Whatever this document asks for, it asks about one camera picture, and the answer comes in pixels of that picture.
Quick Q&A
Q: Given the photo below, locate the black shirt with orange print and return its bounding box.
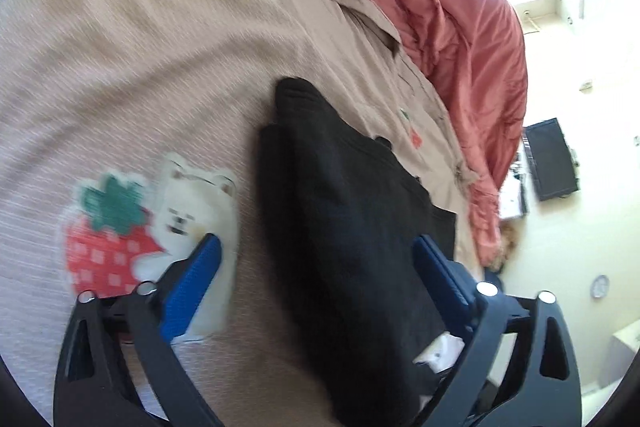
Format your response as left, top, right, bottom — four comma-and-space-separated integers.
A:
257, 78, 457, 426

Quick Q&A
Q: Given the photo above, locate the beige strawberry bear bedsheet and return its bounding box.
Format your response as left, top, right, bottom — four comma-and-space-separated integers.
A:
1, 0, 480, 426

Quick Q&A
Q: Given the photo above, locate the coral red duvet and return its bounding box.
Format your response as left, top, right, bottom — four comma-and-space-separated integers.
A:
372, 0, 528, 267

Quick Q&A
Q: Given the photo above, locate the round wall clock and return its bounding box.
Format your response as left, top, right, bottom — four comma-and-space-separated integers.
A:
590, 274, 611, 300

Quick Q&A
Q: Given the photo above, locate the black wall television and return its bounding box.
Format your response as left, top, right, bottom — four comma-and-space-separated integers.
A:
523, 118, 579, 202

